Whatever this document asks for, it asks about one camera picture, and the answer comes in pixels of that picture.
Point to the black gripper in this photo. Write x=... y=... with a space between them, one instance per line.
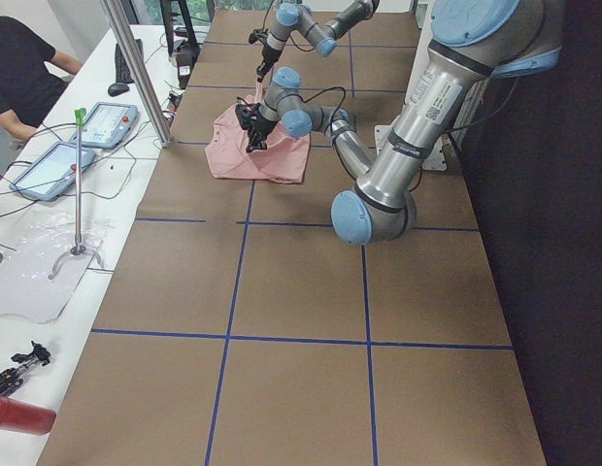
x=266 y=56
x=258 y=129

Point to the pink Snoopy t-shirt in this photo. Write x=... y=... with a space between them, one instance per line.
x=284 y=160

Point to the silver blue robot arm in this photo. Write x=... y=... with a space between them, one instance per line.
x=297 y=17
x=471 y=41

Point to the black keyboard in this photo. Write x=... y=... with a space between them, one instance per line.
x=123 y=73

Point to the black computer mouse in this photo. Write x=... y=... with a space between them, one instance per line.
x=116 y=89

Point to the far blue teach pendant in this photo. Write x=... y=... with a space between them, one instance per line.
x=105 y=125

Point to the blue teach pendant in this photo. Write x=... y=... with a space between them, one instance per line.
x=50 y=176
x=105 y=125

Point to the brown paper table cover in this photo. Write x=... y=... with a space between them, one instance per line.
x=237 y=328

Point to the near blue teach pendant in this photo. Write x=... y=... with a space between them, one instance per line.
x=50 y=176

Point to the metal stand with green clip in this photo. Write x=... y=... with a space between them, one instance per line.
x=79 y=248

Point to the person in black shirt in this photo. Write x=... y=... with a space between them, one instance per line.
x=28 y=90

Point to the clear plastic bag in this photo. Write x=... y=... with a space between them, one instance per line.
x=39 y=277

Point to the black folded tripod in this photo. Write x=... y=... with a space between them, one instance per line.
x=11 y=379

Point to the red cylinder bottle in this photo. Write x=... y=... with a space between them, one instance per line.
x=25 y=418

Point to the aluminium frame post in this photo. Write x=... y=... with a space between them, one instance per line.
x=128 y=46

